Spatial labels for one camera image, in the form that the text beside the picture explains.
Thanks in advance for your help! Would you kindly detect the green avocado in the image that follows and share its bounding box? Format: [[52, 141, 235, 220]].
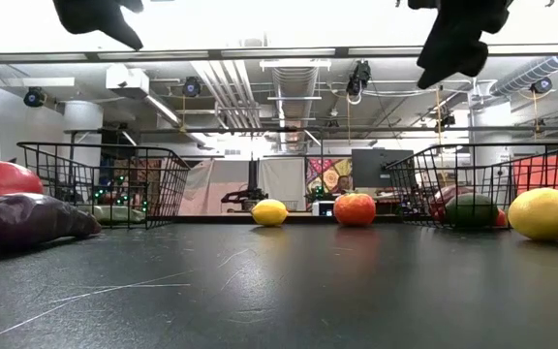
[[444, 192, 500, 228]]

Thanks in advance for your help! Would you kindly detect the red-orange round fruit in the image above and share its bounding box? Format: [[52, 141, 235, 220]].
[[332, 192, 377, 228]]

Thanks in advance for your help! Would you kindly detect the yellow lemon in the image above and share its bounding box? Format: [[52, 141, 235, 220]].
[[507, 187, 558, 242], [251, 198, 290, 228]]

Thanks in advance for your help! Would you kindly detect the green cucumber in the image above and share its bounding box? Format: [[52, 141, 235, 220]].
[[79, 204, 147, 225]]

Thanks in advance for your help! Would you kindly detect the purple eggplant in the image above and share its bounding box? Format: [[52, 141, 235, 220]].
[[0, 192, 102, 246]]

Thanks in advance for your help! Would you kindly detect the dark monitor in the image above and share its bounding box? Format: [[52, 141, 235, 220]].
[[351, 147, 415, 189]]

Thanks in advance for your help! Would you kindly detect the red fabric panel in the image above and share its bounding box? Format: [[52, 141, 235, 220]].
[[513, 154, 558, 205]]

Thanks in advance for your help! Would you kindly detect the rig crossbar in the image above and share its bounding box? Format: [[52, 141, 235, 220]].
[[0, 44, 558, 65]]

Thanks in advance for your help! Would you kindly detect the person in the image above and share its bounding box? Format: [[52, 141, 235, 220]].
[[332, 174, 354, 195]]

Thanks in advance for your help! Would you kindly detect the colourful tapestry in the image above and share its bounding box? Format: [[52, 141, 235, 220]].
[[306, 157, 354, 194]]

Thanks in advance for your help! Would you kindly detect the white box device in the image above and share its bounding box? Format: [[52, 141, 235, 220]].
[[311, 200, 336, 217]]

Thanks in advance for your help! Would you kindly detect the white curtain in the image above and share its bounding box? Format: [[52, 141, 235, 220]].
[[259, 157, 308, 212]]

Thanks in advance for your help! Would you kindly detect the ribbed air duct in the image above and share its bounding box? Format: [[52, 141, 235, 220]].
[[489, 55, 558, 97]]

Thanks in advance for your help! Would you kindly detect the black ceiling-mounted camera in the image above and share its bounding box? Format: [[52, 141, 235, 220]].
[[22, 85, 47, 109], [530, 76, 554, 95], [181, 76, 203, 98], [345, 59, 372, 97]]

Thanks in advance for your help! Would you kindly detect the black wire basket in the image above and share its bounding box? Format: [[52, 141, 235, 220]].
[[385, 142, 558, 231], [16, 141, 192, 231]]

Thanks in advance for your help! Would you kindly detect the silver air duct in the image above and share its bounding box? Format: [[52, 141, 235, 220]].
[[271, 65, 320, 152]]

